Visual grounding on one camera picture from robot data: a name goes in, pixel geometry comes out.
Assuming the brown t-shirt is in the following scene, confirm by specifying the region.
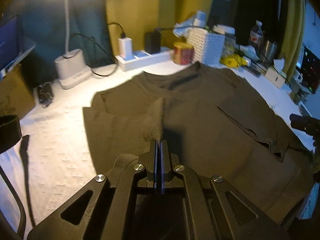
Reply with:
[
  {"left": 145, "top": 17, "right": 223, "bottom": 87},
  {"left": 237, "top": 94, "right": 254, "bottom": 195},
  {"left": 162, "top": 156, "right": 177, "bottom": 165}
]
[{"left": 83, "top": 63, "right": 314, "bottom": 223}]

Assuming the white mug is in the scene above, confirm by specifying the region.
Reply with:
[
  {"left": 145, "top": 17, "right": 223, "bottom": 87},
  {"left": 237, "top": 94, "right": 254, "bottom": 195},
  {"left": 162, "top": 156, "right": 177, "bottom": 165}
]
[{"left": 292, "top": 69, "right": 303, "bottom": 83}]

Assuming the computer monitor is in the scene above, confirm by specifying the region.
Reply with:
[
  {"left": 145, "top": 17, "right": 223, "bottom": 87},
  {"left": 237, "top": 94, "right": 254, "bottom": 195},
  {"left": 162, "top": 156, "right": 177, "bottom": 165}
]
[{"left": 296, "top": 45, "right": 319, "bottom": 94}]

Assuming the tissue box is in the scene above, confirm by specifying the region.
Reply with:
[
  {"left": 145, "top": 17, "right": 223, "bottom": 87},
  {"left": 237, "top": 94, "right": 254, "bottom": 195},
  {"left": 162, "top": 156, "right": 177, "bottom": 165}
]
[{"left": 265, "top": 59, "right": 287, "bottom": 88}]

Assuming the black smartphone on table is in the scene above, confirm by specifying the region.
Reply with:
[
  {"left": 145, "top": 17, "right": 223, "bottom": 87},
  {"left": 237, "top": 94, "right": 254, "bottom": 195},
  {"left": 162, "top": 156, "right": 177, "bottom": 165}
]
[{"left": 243, "top": 66, "right": 261, "bottom": 77}]

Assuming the steel thermos mug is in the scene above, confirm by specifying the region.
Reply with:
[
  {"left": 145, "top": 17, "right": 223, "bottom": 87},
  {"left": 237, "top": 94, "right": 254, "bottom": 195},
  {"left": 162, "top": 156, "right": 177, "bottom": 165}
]
[{"left": 257, "top": 39, "right": 277, "bottom": 64}]

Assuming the yellow snack bag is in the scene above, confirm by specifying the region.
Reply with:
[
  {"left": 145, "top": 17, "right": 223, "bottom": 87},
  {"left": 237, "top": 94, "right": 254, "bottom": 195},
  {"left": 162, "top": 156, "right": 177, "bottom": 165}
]
[{"left": 220, "top": 54, "right": 251, "bottom": 68}]

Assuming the plastic water bottle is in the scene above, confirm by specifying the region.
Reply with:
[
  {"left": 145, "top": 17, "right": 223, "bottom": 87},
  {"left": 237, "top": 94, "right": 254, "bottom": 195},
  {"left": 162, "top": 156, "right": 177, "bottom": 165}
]
[{"left": 249, "top": 20, "right": 263, "bottom": 48}]

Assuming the black shoehorn strip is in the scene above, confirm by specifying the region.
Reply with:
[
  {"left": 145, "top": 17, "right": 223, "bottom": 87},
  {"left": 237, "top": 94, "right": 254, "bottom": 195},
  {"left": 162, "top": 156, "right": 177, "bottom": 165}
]
[{"left": 19, "top": 135, "right": 36, "bottom": 228}]

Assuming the yellow curtain right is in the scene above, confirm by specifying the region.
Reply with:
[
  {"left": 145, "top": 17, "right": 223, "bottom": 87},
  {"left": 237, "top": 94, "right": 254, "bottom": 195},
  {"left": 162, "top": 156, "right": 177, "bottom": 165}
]
[{"left": 279, "top": 0, "right": 306, "bottom": 82}]

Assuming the yellow curtain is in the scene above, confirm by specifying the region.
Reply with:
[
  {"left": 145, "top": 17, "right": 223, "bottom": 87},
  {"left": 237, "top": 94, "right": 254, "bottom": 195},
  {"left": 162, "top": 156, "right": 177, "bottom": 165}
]
[
  {"left": 106, "top": 0, "right": 212, "bottom": 50},
  {"left": 279, "top": 0, "right": 306, "bottom": 82}
]

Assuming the glass jar white lid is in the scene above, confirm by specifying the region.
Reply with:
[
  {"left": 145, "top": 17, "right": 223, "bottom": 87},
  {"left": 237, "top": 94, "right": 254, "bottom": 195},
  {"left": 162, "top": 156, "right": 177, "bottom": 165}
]
[{"left": 213, "top": 24, "right": 236, "bottom": 57}]

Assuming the white garment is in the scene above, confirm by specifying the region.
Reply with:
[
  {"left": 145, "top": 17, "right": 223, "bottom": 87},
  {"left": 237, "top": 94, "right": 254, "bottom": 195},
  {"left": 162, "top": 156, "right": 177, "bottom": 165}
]
[{"left": 0, "top": 139, "right": 33, "bottom": 238}]

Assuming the white perforated basket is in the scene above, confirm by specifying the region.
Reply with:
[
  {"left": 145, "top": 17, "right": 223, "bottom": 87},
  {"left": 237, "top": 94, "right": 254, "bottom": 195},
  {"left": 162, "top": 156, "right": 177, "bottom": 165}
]
[{"left": 187, "top": 28, "right": 225, "bottom": 66}]

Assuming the white desk lamp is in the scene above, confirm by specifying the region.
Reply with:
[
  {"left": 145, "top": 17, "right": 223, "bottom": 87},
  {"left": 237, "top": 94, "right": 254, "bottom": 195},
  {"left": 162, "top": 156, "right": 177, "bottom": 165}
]
[{"left": 54, "top": 0, "right": 91, "bottom": 89}]

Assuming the red tin can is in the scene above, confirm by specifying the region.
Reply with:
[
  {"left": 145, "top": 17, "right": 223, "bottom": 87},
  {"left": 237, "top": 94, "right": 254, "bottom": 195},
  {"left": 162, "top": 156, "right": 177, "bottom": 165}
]
[{"left": 173, "top": 42, "right": 194, "bottom": 65}]

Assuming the cardboard box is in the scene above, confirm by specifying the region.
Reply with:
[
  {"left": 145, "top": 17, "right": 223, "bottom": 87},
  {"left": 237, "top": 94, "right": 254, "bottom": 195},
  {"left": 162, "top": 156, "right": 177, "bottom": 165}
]
[{"left": 0, "top": 64, "right": 36, "bottom": 120}]

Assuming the white power strip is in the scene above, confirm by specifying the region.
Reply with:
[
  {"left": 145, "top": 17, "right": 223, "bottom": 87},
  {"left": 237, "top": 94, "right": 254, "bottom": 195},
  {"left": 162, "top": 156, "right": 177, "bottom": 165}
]
[{"left": 116, "top": 47, "right": 174, "bottom": 71}]

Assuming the white phone charger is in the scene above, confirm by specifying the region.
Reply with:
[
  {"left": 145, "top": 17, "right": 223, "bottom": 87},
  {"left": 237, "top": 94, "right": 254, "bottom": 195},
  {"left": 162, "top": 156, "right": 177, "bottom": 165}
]
[{"left": 118, "top": 37, "right": 132, "bottom": 60}]

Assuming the black power adapter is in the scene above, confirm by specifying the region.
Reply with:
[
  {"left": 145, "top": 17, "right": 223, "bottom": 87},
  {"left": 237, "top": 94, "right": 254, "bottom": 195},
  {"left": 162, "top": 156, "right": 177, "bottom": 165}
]
[{"left": 144, "top": 31, "right": 161, "bottom": 54}]

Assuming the tablet with purple screen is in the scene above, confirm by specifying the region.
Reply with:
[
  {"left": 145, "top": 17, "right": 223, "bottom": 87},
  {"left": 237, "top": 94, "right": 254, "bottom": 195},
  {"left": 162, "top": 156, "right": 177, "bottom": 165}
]
[{"left": 1, "top": 15, "right": 36, "bottom": 72}]

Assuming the yellow curtain left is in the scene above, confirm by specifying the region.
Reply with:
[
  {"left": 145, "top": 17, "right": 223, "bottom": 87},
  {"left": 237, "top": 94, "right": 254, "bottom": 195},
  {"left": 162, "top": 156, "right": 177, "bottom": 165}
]
[{"left": 106, "top": 0, "right": 212, "bottom": 50}]

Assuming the teal curtain left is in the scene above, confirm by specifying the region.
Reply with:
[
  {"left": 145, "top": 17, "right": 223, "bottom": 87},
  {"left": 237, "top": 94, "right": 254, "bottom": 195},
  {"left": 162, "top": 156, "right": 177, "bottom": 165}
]
[{"left": 11, "top": 0, "right": 114, "bottom": 86}]

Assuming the black camera cable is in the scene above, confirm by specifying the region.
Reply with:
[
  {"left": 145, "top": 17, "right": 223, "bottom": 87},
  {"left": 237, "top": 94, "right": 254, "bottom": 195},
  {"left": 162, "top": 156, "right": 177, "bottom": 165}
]
[{"left": 0, "top": 164, "right": 27, "bottom": 238}]

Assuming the black coiled cable bundle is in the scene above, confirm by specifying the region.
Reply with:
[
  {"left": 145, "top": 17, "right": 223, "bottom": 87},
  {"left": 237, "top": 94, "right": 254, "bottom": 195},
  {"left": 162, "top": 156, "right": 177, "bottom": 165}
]
[{"left": 36, "top": 81, "right": 55, "bottom": 108}]

